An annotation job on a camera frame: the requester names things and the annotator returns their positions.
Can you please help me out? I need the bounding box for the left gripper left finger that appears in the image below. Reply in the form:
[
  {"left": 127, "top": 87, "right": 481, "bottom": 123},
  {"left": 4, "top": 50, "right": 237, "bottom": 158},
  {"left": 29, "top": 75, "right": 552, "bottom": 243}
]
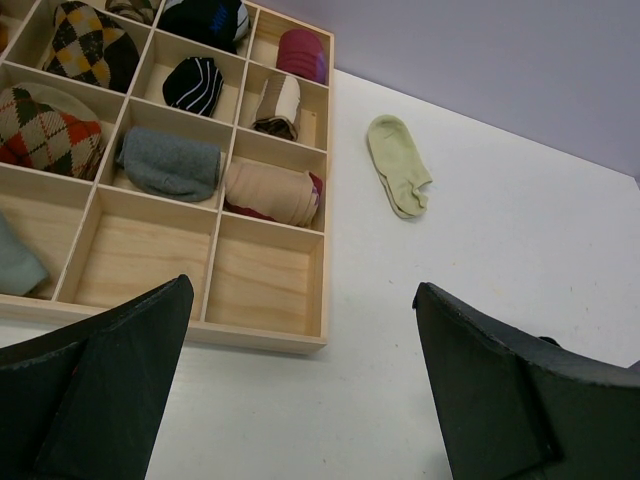
[{"left": 1, "top": 275, "right": 194, "bottom": 479}]

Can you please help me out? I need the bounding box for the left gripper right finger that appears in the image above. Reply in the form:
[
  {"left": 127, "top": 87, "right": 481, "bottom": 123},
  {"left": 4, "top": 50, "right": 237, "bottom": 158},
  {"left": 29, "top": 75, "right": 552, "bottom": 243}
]
[{"left": 413, "top": 283, "right": 639, "bottom": 479}]

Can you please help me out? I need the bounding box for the light blue rolled sock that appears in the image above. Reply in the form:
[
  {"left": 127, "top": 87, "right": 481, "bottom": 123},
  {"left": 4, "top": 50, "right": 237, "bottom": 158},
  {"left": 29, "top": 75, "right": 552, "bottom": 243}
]
[{"left": 1, "top": 215, "right": 49, "bottom": 296}]

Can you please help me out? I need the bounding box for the pale green ankle sock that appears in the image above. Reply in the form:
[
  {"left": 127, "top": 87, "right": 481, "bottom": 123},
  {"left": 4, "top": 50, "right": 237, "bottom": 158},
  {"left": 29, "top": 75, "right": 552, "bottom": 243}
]
[{"left": 367, "top": 115, "right": 433, "bottom": 219}]

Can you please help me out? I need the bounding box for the wooden compartment sock tray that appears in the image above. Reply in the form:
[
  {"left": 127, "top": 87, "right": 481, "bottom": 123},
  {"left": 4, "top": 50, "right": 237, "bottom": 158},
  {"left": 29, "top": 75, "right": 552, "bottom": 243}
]
[{"left": 1, "top": 1, "right": 334, "bottom": 354}]

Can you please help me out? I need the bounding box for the beige red argyle sock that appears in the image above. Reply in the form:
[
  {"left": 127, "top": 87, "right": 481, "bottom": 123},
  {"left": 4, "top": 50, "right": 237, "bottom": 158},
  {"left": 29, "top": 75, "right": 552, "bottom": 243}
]
[{"left": 1, "top": 82, "right": 102, "bottom": 180}]

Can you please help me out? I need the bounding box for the tan rolled sock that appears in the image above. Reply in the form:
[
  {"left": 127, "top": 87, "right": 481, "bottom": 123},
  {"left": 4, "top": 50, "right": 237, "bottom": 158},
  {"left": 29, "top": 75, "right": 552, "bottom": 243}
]
[{"left": 225, "top": 159, "right": 323, "bottom": 227}]

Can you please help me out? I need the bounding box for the black white-striped rolled sock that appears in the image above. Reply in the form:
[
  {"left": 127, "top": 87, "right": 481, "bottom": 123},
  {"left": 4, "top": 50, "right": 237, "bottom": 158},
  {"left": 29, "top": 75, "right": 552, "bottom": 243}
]
[{"left": 162, "top": 57, "right": 224, "bottom": 117}]

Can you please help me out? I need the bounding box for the cream brown rolled sock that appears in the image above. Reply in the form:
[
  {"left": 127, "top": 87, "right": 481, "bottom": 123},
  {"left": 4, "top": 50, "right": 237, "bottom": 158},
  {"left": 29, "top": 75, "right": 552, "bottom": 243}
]
[{"left": 251, "top": 74, "right": 301, "bottom": 141}]

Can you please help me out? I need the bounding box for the dark brown argyle sock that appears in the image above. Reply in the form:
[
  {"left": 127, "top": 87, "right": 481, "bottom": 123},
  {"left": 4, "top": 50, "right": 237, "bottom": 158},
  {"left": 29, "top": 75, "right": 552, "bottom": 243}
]
[{"left": 42, "top": 1, "right": 140, "bottom": 93}]

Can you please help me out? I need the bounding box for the grey argyle rolled sock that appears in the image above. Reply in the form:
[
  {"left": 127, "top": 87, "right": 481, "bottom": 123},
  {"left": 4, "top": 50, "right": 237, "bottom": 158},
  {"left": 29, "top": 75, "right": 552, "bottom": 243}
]
[{"left": 105, "top": 0, "right": 161, "bottom": 25}]

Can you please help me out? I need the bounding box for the black blue rolled sock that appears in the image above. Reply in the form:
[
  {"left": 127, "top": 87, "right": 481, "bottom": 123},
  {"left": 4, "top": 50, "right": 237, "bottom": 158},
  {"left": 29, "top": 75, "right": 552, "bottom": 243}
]
[{"left": 158, "top": 0, "right": 251, "bottom": 54}]

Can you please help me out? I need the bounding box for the magenta purple rolled sock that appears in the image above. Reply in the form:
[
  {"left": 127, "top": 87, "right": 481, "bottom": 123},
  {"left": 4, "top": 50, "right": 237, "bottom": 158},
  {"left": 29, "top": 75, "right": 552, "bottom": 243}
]
[{"left": 276, "top": 29, "right": 328, "bottom": 85}]

